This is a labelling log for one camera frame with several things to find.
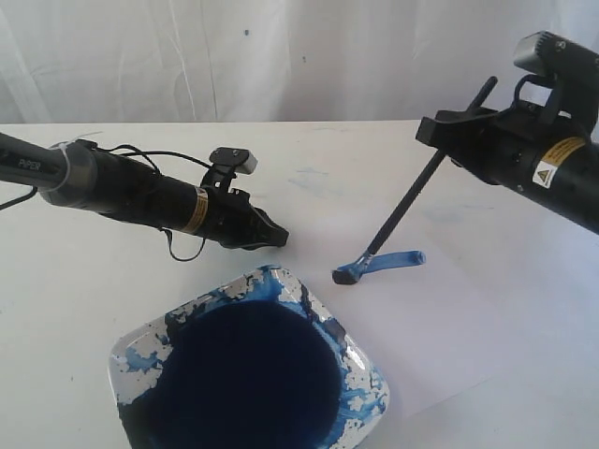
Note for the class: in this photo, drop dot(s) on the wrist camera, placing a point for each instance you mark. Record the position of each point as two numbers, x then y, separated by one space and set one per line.
239 160
568 70

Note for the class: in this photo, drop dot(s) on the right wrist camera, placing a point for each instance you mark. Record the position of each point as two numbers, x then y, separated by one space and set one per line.
568 70

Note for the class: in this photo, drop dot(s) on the white square paint dish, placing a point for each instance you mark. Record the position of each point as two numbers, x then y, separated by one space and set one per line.
258 362

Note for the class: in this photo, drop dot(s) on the black paintbrush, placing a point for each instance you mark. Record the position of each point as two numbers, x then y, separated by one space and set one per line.
370 261

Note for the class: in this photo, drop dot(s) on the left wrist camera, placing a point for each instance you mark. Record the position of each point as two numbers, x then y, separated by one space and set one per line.
239 160

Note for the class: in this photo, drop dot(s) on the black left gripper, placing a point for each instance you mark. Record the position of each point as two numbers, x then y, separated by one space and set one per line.
233 222

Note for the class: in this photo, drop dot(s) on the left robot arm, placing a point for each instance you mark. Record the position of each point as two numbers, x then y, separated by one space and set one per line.
124 184

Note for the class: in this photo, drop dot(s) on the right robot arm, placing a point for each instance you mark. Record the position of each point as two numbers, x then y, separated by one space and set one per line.
577 202

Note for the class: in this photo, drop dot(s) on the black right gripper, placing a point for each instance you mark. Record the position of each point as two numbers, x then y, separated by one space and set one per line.
516 146

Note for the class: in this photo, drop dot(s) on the white paper sheet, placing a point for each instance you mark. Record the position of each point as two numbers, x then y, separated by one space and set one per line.
505 291

